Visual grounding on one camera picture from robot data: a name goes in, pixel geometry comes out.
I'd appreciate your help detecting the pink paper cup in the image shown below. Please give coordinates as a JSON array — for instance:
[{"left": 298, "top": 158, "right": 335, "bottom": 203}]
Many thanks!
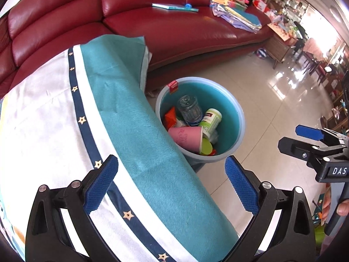
[{"left": 168, "top": 126, "right": 203, "bottom": 153}]

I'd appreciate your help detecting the person right hand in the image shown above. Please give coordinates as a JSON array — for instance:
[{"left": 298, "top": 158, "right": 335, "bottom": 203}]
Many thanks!
[{"left": 321, "top": 184, "right": 349, "bottom": 225}]

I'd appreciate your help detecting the stack of folded papers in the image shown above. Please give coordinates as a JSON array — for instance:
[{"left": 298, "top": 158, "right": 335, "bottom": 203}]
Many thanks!
[{"left": 210, "top": 0, "right": 262, "bottom": 33}]

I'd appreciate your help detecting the clear plastic water bottle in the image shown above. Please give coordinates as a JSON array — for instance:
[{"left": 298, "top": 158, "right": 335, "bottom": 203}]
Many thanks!
[{"left": 177, "top": 95, "right": 203, "bottom": 126}]

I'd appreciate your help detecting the lime green bottle cap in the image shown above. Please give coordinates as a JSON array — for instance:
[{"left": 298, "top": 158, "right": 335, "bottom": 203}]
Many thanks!
[{"left": 200, "top": 137, "right": 213, "bottom": 156}]

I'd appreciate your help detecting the wooden side table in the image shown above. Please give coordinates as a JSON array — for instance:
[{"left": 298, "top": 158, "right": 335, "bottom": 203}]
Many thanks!
[{"left": 264, "top": 23, "right": 297, "bottom": 69}]

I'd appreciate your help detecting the white supplement jar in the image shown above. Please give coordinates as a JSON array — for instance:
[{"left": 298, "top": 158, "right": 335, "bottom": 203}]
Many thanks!
[{"left": 199, "top": 108, "right": 222, "bottom": 139}]

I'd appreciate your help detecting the teal plastic trash bucket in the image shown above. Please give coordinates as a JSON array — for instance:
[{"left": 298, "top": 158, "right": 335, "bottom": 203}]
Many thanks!
[{"left": 155, "top": 77, "right": 245, "bottom": 170}]

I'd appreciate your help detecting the white teal star tablecloth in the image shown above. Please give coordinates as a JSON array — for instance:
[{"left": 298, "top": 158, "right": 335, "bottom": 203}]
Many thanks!
[{"left": 1, "top": 34, "right": 238, "bottom": 261}]

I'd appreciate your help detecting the red sticker on bucket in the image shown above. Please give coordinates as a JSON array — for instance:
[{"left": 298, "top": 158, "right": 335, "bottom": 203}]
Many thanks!
[{"left": 167, "top": 80, "right": 179, "bottom": 94}]

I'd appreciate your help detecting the dark red leather sofa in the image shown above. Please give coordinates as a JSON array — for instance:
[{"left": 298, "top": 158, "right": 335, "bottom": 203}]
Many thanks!
[{"left": 1, "top": 0, "right": 273, "bottom": 94}]

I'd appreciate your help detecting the orange red foil packet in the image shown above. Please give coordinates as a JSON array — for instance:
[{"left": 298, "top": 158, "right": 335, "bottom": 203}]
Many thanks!
[{"left": 163, "top": 107, "right": 177, "bottom": 131}]

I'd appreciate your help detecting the teal book on sofa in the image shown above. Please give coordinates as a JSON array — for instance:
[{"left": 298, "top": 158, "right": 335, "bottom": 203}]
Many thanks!
[{"left": 151, "top": 3, "right": 199, "bottom": 12}]

